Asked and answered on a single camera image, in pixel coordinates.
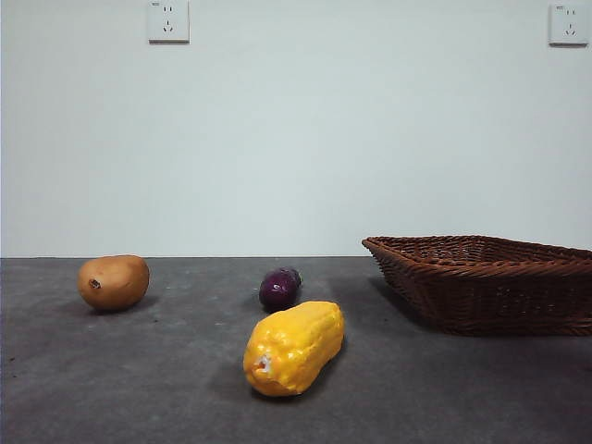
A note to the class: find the purple eggplant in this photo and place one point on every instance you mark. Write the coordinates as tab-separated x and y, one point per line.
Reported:
277	289

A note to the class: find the yellow corn cob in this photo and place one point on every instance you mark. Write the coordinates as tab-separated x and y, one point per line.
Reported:
296	347

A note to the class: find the brown potato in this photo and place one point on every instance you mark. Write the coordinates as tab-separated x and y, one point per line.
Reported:
115	282

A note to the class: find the brown woven wicker basket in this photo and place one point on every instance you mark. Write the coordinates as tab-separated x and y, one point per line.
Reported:
490	296

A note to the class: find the white wall socket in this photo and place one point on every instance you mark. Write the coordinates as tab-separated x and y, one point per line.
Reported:
568	25
168	23

